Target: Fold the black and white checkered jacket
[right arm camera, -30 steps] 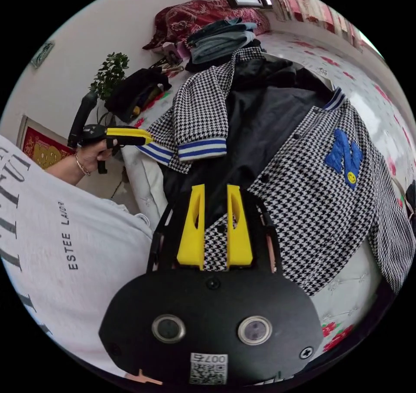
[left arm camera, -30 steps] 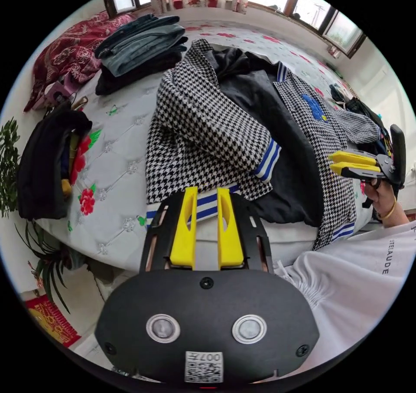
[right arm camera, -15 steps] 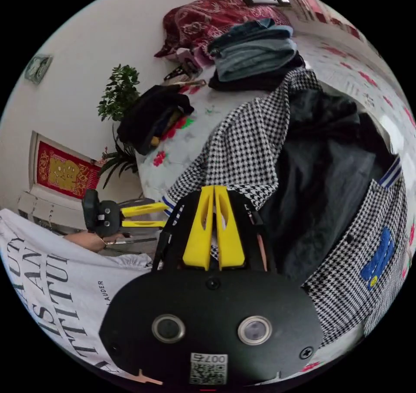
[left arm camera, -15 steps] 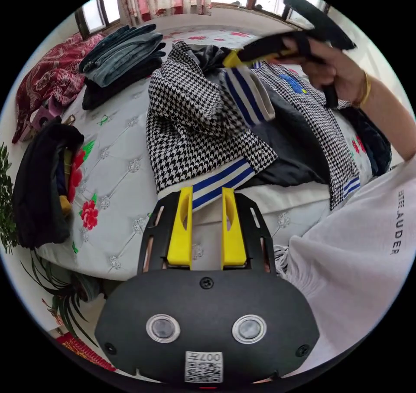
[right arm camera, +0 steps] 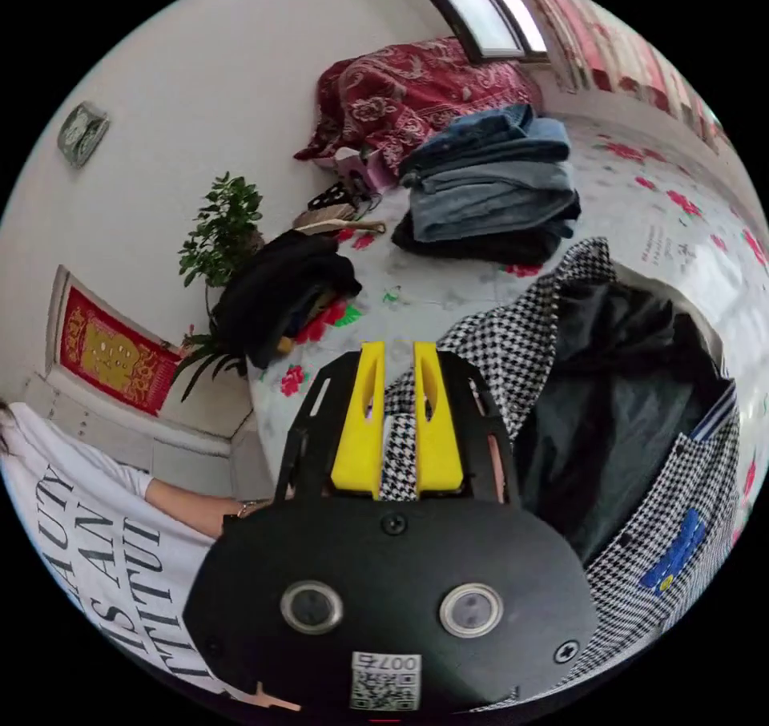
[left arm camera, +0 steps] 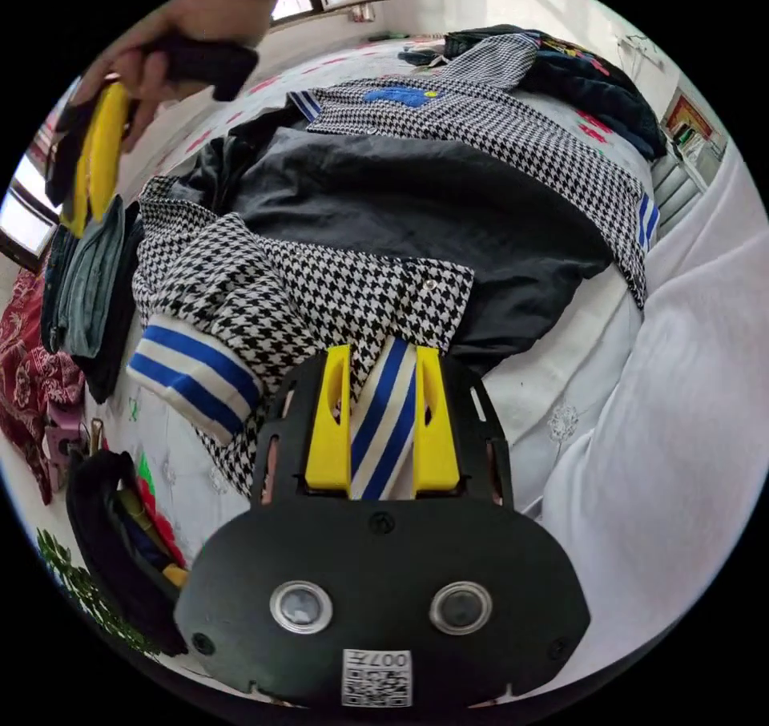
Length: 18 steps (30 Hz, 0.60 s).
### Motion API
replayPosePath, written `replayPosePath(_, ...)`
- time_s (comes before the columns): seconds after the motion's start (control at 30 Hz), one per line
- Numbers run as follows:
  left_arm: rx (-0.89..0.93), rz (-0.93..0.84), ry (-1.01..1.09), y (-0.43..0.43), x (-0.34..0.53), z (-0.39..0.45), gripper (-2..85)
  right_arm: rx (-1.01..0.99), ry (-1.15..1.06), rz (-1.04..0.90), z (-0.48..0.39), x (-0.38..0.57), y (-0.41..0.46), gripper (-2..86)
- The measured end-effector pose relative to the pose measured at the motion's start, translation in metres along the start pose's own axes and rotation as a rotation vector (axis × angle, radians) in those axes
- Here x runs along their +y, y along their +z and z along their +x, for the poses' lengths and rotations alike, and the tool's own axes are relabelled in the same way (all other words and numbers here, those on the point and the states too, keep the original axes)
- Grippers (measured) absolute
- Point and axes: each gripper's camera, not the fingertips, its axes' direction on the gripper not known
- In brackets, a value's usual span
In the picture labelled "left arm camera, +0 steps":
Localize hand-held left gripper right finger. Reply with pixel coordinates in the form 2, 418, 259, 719
413, 345, 461, 494

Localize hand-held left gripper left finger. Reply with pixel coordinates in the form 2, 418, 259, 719
304, 345, 352, 496

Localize black and white checkered jacket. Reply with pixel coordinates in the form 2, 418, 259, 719
126, 33, 662, 502

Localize person's right hand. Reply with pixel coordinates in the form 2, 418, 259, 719
76, 0, 282, 151

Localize pile of jeans and clothes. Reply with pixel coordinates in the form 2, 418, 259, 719
40, 196, 148, 405

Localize red patterned blanket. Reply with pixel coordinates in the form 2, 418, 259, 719
0, 268, 87, 506

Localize black bag with colourful things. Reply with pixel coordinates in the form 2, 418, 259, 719
64, 449, 195, 659

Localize pile of dark clothes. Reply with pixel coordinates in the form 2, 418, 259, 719
396, 24, 669, 162

